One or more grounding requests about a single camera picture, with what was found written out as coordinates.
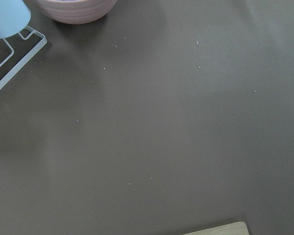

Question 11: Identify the white wire cup rack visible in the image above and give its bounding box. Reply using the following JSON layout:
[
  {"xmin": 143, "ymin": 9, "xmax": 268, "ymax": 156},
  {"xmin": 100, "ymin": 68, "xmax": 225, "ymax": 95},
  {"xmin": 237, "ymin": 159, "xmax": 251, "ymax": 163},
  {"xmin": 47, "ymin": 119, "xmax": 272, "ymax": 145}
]
[{"xmin": 0, "ymin": 25, "xmax": 47, "ymax": 91}]

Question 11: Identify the pink ribbed bowl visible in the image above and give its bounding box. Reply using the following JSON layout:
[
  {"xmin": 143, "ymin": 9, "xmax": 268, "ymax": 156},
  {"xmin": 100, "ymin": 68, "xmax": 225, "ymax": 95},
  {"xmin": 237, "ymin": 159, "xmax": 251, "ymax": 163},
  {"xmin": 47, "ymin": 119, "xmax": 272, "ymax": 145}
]
[{"xmin": 34, "ymin": 0, "xmax": 117, "ymax": 24}]

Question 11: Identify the bamboo cutting board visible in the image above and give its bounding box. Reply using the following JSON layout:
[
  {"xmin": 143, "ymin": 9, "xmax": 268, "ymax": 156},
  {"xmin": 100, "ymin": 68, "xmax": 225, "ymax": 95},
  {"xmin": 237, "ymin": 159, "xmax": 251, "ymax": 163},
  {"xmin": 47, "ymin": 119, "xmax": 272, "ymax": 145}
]
[{"xmin": 185, "ymin": 221, "xmax": 249, "ymax": 235}]

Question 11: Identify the blue plastic cup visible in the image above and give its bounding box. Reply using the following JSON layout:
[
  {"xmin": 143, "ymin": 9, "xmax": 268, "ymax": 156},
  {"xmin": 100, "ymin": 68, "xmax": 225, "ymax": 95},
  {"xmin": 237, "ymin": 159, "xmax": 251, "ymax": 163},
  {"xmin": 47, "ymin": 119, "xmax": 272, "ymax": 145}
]
[{"xmin": 0, "ymin": 0, "xmax": 31, "ymax": 39}]

